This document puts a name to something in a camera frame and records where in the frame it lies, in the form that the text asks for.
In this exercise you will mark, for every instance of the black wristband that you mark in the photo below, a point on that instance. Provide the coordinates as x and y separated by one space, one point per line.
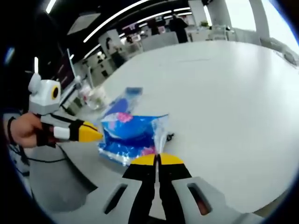
10 128

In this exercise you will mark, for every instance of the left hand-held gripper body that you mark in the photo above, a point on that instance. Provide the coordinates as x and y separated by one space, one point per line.
44 98

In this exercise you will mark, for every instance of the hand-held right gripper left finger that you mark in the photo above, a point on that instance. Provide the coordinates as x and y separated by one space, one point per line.
130 200

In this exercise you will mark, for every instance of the white tabletop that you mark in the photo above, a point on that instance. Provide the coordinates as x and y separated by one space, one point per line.
222 105

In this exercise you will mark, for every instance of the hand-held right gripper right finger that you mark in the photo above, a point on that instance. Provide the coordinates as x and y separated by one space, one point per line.
182 191

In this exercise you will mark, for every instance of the blue packet with pink print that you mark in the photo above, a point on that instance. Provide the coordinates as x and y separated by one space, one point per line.
130 128

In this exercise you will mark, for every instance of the white floral paper cup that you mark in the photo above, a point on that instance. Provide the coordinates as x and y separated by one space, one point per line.
100 96

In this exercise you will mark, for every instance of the person's left hand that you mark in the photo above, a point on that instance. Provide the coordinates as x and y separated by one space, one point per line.
25 129

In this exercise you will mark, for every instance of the green potted plant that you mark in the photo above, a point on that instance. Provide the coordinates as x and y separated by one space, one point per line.
204 23

